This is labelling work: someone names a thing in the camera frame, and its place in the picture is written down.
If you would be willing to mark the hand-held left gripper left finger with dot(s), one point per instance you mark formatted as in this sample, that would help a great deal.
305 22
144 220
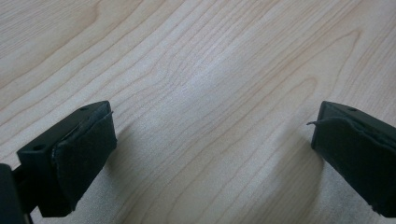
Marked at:
71 155

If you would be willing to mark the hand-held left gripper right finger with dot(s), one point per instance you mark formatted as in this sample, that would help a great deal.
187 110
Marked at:
358 149

